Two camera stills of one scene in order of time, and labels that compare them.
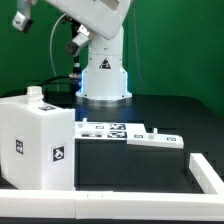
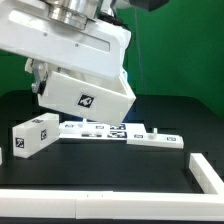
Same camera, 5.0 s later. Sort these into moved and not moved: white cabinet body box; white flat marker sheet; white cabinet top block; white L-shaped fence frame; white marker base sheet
Moved: white cabinet body box; white cabinet top block
Not moved: white flat marker sheet; white marker base sheet; white L-shaped fence frame
